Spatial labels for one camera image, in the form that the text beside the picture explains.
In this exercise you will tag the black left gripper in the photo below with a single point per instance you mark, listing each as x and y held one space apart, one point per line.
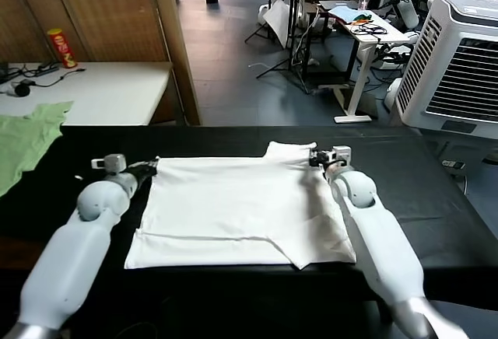
138 172

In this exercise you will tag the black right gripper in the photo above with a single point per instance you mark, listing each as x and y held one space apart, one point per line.
325 159

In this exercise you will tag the white t-shirt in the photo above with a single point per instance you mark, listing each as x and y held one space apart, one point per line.
233 207

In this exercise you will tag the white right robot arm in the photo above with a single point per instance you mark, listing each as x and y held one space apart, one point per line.
381 245

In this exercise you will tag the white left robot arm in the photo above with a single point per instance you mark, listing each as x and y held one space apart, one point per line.
70 257

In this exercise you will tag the white side table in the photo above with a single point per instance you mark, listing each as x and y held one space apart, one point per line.
116 92

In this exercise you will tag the black tablecloth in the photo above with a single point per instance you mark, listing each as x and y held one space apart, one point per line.
408 199

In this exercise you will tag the black monitor stand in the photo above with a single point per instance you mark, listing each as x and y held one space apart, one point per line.
291 42

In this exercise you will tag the light green garment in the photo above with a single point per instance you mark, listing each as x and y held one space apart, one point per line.
23 140

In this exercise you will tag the white floor power strip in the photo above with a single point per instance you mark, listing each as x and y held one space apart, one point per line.
453 164

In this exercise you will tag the black power strip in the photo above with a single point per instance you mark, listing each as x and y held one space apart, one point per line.
48 68

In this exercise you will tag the white leaning board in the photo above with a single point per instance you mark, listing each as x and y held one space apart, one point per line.
278 18

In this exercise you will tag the orange cloth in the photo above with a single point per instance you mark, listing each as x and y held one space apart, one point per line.
360 20

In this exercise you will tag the white standing desk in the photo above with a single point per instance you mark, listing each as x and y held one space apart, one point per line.
389 31

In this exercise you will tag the red chips can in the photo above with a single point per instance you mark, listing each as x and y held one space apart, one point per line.
63 48

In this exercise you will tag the teal cloth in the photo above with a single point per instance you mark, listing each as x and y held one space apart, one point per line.
344 12

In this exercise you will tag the dark brown desk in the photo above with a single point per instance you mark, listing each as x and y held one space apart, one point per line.
311 7

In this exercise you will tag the black and white handheld device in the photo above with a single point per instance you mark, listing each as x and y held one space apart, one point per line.
21 89

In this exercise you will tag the laptop computer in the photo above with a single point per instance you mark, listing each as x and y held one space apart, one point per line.
338 3

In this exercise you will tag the wooden slatted partition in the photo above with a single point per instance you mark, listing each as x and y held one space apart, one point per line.
109 12

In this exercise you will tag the white air cooler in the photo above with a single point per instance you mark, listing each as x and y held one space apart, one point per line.
459 72

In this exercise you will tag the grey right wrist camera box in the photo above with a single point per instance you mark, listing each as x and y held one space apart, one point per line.
341 154

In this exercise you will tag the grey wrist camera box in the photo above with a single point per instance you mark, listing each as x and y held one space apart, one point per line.
114 162
341 154

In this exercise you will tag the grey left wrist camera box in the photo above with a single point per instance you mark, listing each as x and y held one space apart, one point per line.
114 162

